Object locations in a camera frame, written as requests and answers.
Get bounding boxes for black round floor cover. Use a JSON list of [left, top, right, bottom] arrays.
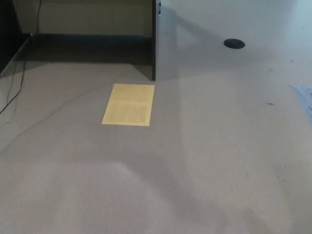
[[223, 38, 246, 49]]

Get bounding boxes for yellow paper sheet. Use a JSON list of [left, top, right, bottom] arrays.
[[101, 83, 156, 127]]

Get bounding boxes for thin pale floor cable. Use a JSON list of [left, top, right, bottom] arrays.
[[0, 92, 98, 155]]

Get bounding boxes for thin dark cable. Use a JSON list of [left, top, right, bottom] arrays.
[[4, 63, 17, 108]]

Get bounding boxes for black power cable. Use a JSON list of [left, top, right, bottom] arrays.
[[0, 0, 42, 115]]

